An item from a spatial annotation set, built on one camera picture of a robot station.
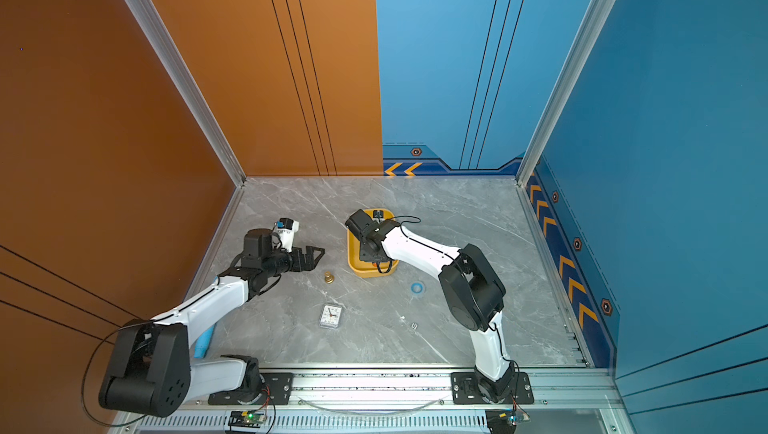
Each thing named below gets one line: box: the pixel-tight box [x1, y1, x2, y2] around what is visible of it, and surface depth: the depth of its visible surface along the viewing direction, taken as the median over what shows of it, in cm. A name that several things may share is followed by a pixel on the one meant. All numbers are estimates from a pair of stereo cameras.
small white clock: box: [320, 305, 342, 329], surface depth 85 cm
